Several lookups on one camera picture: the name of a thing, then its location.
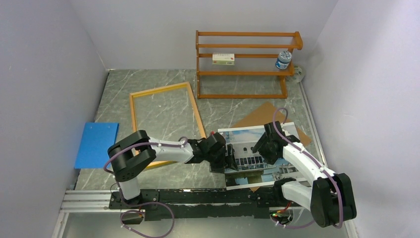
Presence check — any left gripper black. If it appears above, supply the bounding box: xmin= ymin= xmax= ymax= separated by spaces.
xmin=206 ymin=144 xmax=238 ymax=174

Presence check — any building and sky photo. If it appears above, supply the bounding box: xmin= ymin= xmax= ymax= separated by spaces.
xmin=218 ymin=125 xmax=308 ymax=190

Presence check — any yellow wooden picture frame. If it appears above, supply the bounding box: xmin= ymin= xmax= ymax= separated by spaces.
xmin=129 ymin=81 xmax=208 ymax=170

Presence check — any clear glass pane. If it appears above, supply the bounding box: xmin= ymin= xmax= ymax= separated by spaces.
xmin=134 ymin=86 xmax=203 ymax=152

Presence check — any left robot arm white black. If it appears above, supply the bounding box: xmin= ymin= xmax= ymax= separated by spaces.
xmin=103 ymin=130 xmax=238 ymax=208

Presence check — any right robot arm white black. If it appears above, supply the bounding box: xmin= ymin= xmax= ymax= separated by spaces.
xmin=252 ymin=121 xmax=357 ymax=228

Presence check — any clear tape roll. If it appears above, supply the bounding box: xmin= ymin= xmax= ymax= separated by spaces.
xmin=290 ymin=65 xmax=306 ymax=83

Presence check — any white blue jar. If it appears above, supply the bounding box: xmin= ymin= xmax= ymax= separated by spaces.
xmin=275 ymin=51 xmax=292 ymax=70

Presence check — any white red medicine box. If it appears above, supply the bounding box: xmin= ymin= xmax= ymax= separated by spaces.
xmin=212 ymin=53 xmax=235 ymax=65

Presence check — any orange wooden shelf rack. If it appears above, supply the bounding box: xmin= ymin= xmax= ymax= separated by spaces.
xmin=195 ymin=30 xmax=304 ymax=99

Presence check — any blue plastic board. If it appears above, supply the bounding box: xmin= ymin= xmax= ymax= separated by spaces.
xmin=74 ymin=122 xmax=119 ymax=169

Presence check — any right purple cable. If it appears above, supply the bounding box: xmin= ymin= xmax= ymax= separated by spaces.
xmin=271 ymin=108 xmax=345 ymax=230

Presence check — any purple cable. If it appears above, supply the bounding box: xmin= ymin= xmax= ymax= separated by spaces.
xmin=104 ymin=136 xmax=189 ymax=238
xmin=271 ymin=108 xmax=345 ymax=230

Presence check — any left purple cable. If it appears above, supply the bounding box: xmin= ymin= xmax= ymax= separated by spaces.
xmin=104 ymin=136 xmax=189 ymax=238

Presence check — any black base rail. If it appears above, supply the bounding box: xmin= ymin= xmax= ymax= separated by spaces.
xmin=108 ymin=187 xmax=288 ymax=221

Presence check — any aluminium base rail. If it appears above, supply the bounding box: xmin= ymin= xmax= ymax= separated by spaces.
xmin=52 ymin=189 xmax=358 ymax=238

